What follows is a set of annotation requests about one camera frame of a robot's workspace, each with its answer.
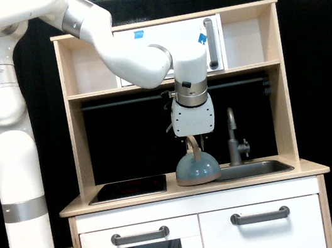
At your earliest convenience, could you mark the grey cabinet door handle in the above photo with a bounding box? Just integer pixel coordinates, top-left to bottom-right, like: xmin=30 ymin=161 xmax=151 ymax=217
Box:
xmin=230 ymin=206 xmax=291 ymax=226

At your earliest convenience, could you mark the black toy stove top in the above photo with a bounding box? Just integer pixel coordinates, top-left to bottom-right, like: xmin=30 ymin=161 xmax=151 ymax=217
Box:
xmin=89 ymin=174 xmax=167 ymax=205

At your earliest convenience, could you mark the blue tape piece top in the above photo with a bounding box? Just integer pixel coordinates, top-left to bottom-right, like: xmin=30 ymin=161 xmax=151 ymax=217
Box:
xmin=133 ymin=30 xmax=144 ymax=40

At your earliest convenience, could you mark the grey hanging rail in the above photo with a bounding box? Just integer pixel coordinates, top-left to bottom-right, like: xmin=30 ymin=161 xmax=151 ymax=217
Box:
xmin=81 ymin=76 xmax=269 ymax=111

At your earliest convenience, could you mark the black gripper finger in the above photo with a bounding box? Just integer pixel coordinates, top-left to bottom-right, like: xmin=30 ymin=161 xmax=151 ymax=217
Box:
xmin=199 ymin=134 xmax=204 ymax=150
xmin=184 ymin=137 xmax=189 ymax=152

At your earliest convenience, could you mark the wooden toy kitchen frame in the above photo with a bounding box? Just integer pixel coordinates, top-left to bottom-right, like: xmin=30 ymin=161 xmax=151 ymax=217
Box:
xmin=52 ymin=0 xmax=332 ymax=248

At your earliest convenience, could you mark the grey toy sink basin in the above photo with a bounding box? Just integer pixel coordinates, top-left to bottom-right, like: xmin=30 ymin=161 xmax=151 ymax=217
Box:
xmin=216 ymin=160 xmax=294 ymax=182

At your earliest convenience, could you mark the grey toy faucet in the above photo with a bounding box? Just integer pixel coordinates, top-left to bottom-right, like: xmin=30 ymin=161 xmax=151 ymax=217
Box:
xmin=226 ymin=108 xmax=251 ymax=166

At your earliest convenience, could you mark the blue toy teapot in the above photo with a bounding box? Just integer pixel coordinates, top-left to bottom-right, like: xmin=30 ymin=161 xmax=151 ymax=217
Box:
xmin=175 ymin=136 xmax=221 ymax=186

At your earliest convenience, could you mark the grey microwave door handle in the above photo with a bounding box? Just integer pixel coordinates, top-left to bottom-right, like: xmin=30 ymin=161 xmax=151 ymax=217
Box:
xmin=203 ymin=18 xmax=219 ymax=70

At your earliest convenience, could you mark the white cabinet door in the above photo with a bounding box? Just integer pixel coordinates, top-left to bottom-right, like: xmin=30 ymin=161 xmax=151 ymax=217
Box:
xmin=199 ymin=194 xmax=326 ymax=248

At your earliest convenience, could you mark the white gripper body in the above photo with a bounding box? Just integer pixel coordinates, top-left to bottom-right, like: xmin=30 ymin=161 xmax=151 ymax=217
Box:
xmin=171 ymin=95 xmax=215 ymax=137

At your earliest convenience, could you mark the blue tape piece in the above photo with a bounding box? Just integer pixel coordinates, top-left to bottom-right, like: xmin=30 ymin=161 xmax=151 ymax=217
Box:
xmin=133 ymin=30 xmax=144 ymax=40
xmin=198 ymin=33 xmax=207 ymax=45

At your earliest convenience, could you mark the grey oven door handle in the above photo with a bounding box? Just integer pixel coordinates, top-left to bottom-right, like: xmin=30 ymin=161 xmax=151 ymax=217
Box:
xmin=111 ymin=225 xmax=170 ymax=246

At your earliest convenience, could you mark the blue tape piece right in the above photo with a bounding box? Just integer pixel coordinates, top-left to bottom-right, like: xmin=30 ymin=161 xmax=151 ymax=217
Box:
xmin=198 ymin=33 xmax=207 ymax=45

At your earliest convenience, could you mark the white microwave door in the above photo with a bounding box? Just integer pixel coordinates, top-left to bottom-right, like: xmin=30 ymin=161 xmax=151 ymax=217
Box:
xmin=113 ymin=14 xmax=228 ymax=72

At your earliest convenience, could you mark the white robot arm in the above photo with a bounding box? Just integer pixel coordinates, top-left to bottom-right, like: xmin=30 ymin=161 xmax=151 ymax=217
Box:
xmin=0 ymin=0 xmax=214 ymax=248

